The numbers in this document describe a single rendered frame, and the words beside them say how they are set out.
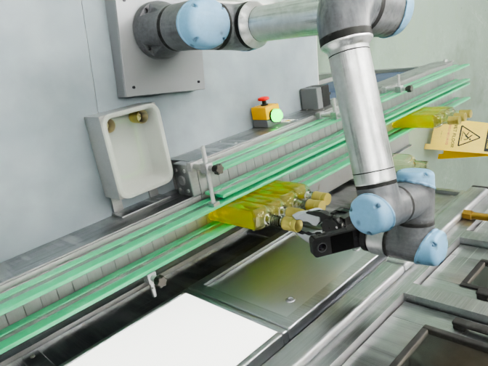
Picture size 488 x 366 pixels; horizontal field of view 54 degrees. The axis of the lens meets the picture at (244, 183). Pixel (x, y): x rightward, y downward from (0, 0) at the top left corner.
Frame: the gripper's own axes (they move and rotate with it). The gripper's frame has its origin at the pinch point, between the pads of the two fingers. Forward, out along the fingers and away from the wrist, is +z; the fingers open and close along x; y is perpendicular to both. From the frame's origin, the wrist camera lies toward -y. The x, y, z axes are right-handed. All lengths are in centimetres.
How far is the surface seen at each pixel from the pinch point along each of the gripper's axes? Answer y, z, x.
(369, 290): 0.2, -19.3, -12.9
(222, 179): 5.0, 30.8, 7.5
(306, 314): -15.4, -13.0, -12.5
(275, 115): 35, 34, 20
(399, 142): 111, 31, -9
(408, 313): 1.6, -27.6, -16.9
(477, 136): 335, 78, -64
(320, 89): 63, 35, 23
